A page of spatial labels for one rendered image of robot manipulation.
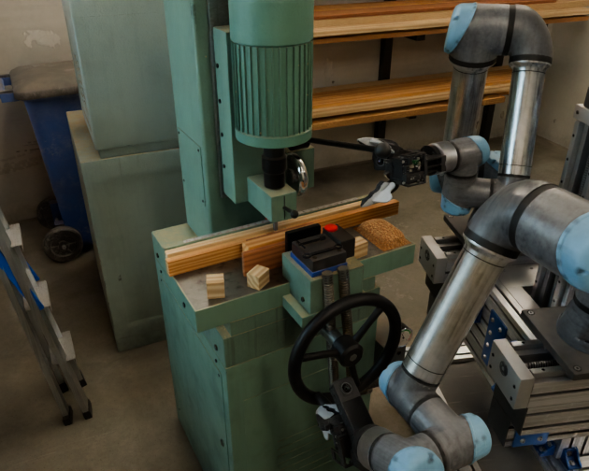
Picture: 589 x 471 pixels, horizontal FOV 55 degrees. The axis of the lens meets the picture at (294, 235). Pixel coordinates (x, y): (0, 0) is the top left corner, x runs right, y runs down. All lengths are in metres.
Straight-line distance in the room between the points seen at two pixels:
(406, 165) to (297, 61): 0.33
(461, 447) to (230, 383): 0.61
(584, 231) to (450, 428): 0.39
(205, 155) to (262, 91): 0.33
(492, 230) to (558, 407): 0.61
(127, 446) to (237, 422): 0.78
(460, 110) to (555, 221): 0.73
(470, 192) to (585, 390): 0.51
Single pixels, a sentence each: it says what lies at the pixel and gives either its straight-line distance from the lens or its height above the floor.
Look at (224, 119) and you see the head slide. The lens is 1.40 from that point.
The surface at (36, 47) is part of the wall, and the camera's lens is 3.52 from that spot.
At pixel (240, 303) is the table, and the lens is 1.28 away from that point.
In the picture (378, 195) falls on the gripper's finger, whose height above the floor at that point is 1.08.
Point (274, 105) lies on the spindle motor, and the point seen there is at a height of 1.29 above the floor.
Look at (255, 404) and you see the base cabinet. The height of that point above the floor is 0.56.
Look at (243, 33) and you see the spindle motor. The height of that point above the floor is 1.43.
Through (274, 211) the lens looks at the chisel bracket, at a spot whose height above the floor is 1.03.
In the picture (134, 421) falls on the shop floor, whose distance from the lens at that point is 2.30.
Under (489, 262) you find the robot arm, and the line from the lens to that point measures 0.98.
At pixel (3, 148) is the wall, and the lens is 3.66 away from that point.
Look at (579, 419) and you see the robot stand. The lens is 1.52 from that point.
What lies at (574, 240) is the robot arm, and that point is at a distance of 0.87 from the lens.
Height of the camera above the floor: 1.64
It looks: 30 degrees down
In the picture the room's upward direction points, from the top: straight up
